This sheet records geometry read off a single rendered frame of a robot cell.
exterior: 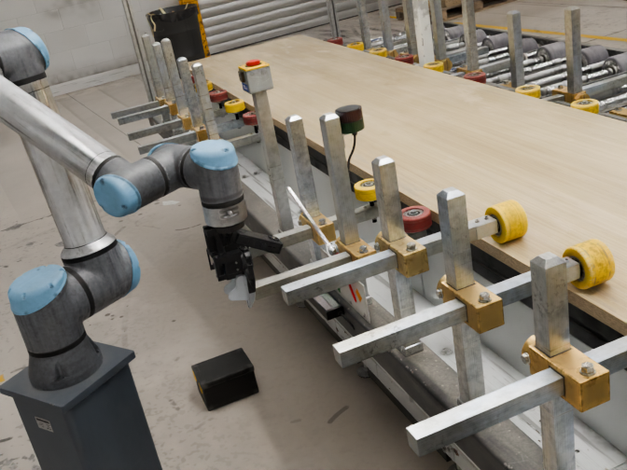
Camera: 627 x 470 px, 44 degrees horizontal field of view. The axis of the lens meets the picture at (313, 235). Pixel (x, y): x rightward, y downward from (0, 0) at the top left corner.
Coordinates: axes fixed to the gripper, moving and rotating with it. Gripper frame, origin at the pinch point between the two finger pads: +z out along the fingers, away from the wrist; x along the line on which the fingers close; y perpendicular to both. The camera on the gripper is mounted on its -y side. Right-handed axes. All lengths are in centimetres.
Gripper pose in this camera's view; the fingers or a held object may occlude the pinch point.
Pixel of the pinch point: (252, 300)
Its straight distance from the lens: 174.3
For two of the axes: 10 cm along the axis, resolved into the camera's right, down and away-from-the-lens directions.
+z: 1.4, 9.1, 3.9
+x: 3.6, 3.2, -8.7
